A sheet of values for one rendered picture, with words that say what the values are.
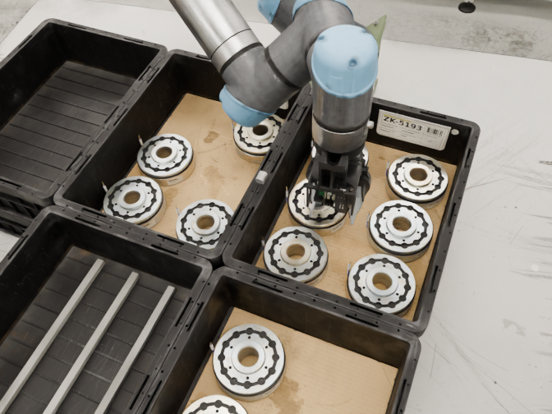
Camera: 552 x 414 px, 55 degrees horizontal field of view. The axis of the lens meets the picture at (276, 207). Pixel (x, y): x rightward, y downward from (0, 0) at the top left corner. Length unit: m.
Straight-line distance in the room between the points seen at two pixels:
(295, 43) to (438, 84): 0.69
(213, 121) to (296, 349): 0.50
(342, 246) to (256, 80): 0.32
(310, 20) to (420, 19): 2.07
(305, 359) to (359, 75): 0.41
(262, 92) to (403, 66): 0.70
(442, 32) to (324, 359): 2.10
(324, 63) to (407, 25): 2.11
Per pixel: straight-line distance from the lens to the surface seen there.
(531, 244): 1.13
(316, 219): 0.88
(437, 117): 0.95
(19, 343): 0.93
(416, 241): 0.88
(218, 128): 1.06
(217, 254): 0.78
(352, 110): 0.65
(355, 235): 0.90
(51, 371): 0.89
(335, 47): 0.63
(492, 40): 2.72
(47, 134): 1.17
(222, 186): 0.97
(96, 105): 1.18
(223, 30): 0.78
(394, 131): 0.99
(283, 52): 0.73
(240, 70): 0.76
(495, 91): 1.38
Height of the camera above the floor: 1.60
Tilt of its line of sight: 55 degrees down
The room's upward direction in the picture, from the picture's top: 5 degrees counter-clockwise
